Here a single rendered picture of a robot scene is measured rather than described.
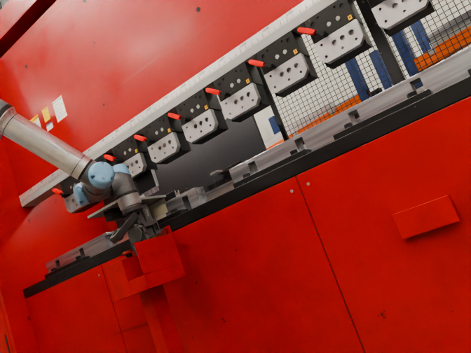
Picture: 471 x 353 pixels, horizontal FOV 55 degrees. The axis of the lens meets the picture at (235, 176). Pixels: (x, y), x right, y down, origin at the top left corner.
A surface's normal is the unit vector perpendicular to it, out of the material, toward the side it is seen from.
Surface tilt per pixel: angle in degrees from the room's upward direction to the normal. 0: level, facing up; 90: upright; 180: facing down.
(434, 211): 90
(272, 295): 90
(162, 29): 90
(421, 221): 90
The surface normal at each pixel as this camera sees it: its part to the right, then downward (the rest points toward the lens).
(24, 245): 0.77, -0.38
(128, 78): -0.54, 0.04
